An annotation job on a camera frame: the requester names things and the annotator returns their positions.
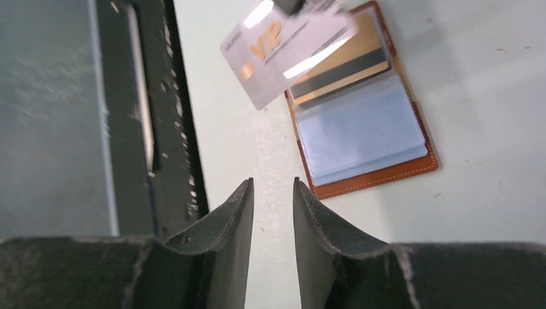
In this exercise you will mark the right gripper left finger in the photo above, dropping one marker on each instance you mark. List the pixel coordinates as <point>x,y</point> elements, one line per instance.
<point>203,266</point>

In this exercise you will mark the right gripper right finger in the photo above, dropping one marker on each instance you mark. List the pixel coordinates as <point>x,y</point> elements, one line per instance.
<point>340,266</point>

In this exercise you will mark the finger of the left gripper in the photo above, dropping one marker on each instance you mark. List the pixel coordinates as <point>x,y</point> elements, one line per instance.
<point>290,7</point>

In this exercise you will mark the silver VIP credit card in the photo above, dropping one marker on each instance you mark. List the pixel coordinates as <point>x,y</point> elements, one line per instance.
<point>269,51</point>

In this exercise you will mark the gold card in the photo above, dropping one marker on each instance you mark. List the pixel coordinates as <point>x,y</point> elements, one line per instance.
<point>360,58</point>

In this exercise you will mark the brown leather card holder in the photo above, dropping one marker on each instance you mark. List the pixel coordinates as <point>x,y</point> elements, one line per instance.
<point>366,134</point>

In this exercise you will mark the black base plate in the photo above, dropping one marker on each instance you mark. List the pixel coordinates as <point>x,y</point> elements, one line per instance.
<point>155,162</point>

